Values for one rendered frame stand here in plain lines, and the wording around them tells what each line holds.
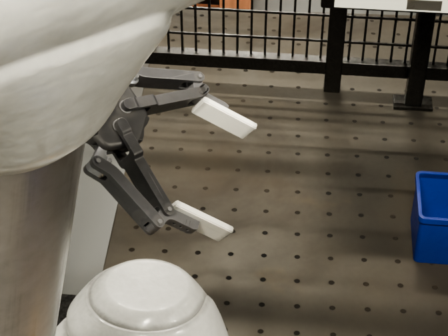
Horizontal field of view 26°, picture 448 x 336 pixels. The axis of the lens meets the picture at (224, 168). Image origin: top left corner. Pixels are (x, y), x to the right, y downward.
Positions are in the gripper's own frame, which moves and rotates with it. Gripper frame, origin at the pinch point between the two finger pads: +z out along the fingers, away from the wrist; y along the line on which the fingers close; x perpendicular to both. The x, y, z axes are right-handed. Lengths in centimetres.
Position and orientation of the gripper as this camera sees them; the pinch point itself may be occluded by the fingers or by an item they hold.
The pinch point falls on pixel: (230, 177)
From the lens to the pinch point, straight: 105.9
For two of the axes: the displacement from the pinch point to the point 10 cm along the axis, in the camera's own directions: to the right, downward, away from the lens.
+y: -2.0, 8.2, -5.4
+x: 5.0, -3.9, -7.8
